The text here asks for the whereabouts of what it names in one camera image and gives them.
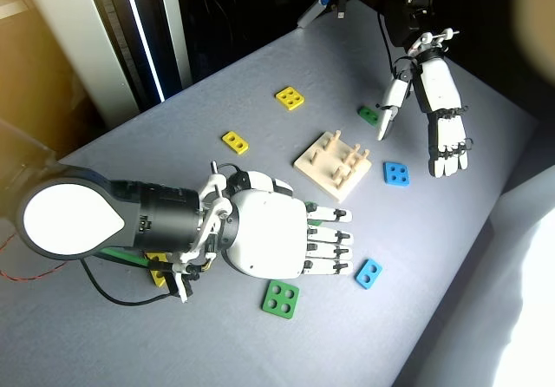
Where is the grey adapter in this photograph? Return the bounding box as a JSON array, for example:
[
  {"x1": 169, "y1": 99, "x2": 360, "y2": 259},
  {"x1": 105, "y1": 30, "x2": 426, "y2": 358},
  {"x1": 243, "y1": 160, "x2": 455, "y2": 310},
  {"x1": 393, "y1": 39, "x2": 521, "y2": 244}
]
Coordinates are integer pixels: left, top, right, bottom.
[{"x1": 297, "y1": 0, "x2": 333, "y2": 28}]

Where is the yellow four-hole square block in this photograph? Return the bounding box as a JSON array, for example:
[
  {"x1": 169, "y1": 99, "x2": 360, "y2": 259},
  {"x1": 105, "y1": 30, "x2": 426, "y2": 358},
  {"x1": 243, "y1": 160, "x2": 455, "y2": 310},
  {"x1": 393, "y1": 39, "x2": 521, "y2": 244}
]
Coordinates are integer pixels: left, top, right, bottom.
[{"x1": 275, "y1": 86, "x2": 305, "y2": 111}]

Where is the wooden peg board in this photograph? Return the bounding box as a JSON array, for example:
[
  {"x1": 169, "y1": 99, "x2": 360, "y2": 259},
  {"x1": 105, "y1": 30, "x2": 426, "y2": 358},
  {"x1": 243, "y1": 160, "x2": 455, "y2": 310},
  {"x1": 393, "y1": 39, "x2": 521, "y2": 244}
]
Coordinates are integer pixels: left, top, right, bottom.
[{"x1": 293, "y1": 129, "x2": 373, "y2": 204}]

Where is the blue four-hole square block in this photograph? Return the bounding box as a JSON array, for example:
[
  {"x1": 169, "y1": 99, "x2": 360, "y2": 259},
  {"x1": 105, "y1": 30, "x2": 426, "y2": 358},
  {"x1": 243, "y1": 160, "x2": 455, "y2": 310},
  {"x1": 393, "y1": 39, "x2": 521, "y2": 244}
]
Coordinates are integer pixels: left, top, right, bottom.
[{"x1": 382, "y1": 161, "x2": 411, "y2": 187}]

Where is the green four-hole square block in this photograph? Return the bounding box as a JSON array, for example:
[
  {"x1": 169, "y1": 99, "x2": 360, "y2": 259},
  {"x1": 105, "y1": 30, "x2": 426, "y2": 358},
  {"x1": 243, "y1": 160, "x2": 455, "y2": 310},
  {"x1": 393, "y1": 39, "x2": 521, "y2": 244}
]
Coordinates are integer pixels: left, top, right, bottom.
[{"x1": 261, "y1": 279, "x2": 301, "y2": 320}]

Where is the yellow triangular block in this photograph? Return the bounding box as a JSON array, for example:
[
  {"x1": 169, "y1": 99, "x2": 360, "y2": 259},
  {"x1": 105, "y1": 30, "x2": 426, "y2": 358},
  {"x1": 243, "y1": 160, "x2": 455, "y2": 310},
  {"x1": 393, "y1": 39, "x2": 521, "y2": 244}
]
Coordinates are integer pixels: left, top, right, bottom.
[{"x1": 145, "y1": 252, "x2": 174, "y2": 288}]

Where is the white cabinet frame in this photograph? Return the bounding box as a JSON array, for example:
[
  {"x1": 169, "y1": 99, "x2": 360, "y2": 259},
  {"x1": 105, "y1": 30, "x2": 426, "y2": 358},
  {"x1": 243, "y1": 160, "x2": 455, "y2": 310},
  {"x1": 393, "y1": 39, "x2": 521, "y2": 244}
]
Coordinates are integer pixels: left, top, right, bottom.
[{"x1": 16, "y1": 0, "x2": 193, "y2": 130}]

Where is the grey table cloth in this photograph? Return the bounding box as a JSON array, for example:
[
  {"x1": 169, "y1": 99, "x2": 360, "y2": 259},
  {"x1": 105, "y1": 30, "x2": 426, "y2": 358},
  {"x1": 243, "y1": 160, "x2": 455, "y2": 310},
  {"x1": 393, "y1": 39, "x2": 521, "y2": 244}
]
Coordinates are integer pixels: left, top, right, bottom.
[{"x1": 0, "y1": 0, "x2": 541, "y2": 387}]

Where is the thin red-black wire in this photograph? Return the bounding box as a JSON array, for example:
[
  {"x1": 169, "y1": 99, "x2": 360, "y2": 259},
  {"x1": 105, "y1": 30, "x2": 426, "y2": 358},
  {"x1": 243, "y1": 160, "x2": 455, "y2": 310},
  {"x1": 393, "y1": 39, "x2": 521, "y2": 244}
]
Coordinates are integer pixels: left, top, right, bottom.
[{"x1": 0, "y1": 234, "x2": 69, "y2": 282}]

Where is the black cable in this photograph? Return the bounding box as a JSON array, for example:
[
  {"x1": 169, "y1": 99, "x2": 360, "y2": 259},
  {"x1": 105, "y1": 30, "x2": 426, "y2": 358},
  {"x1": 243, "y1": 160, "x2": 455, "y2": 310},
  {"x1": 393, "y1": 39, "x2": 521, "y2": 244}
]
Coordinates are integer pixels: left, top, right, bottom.
[
  {"x1": 376, "y1": 11, "x2": 413, "y2": 80},
  {"x1": 80, "y1": 256, "x2": 181, "y2": 306}
]

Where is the small green two-hole block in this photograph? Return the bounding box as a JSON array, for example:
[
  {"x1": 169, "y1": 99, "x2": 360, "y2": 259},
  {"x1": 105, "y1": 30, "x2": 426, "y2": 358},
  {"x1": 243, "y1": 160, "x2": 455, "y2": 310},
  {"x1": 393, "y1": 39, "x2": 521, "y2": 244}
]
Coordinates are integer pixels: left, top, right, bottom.
[{"x1": 357, "y1": 105, "x2": 382, "y2": 127}]

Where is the white draped sheet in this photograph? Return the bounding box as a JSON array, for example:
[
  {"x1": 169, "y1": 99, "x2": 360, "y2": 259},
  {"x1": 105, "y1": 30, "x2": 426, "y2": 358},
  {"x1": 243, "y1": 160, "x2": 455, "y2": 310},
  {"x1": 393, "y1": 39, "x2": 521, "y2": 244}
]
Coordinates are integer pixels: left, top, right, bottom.
[{"x1": 389, "y1": 178, "x2": 555, "y2": 387}]

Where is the blue-white light strip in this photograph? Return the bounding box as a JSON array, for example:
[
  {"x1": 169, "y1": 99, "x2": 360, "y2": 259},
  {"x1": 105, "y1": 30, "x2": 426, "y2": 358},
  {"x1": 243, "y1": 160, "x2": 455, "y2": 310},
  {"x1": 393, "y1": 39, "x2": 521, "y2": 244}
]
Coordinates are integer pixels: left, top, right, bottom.
[{"x1": 119, "y1": 0, "x2": 167, "y2": 103}]

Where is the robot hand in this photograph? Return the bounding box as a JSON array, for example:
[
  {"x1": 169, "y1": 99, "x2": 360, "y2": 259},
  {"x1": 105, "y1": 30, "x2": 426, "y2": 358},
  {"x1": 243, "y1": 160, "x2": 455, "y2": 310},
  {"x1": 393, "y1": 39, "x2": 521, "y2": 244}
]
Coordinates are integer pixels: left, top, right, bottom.
[
  {"x1": 375, "y1": 56, "x2": 474, "y2": 178},
  {"x1": 220, "y1": 169, "x2": 355, "y2": 281}
]

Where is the yellow two-hole block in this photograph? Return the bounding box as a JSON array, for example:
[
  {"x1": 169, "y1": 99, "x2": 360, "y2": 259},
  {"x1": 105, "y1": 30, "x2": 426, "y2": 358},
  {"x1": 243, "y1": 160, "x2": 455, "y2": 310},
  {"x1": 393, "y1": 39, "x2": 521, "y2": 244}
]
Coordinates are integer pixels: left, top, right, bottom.
[{"x1": 221, "y1": 130, "x2": 251, "y2": 155}]

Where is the blue two-hole block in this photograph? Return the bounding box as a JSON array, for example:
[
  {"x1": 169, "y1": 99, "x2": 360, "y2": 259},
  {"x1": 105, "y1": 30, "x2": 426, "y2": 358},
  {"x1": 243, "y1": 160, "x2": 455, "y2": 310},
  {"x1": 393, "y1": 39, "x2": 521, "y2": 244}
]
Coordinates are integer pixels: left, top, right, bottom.
[{"x1": 354, "y1": 259, "x2": 384, "y2": 291}]

